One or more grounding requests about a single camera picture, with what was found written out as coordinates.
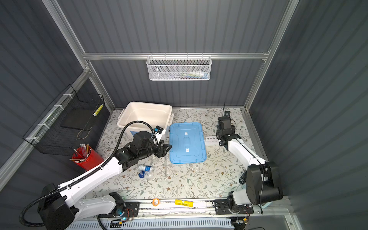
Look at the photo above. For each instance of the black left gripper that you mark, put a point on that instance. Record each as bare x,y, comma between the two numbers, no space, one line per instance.
161,149

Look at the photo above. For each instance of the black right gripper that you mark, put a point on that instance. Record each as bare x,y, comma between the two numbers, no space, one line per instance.
233,129

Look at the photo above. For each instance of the white plastic storage bin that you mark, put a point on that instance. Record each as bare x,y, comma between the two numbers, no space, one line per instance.
154,114

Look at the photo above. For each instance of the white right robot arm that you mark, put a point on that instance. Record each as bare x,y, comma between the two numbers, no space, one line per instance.
261,178

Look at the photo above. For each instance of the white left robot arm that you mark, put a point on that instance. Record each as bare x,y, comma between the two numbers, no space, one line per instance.
60,206

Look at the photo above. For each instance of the white test tube rack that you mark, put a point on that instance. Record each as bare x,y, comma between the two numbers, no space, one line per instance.
211,141

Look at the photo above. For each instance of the blue plastic bin lid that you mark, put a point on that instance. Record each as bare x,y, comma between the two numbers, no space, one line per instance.
188,144

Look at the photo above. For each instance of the blue cap clear bottle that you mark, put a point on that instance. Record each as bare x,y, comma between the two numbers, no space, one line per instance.
145,171

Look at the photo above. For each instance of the black stapler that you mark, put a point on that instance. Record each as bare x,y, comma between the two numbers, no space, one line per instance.
243,178

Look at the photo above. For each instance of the orange rubber band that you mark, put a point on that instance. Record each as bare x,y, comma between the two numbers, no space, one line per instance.
155,202

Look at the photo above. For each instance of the yellow label tag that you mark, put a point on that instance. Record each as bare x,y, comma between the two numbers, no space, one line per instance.
184,203

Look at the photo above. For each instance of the red pencil cup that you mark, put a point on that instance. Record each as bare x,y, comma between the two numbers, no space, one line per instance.
86,157

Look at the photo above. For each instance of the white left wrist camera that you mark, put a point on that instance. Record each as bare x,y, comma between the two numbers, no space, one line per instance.
160,133

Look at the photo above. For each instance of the white wire wall basket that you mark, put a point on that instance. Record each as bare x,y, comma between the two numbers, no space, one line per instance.
187,69

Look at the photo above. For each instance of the black wire wall basket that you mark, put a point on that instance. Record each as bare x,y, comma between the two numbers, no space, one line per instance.
69,124

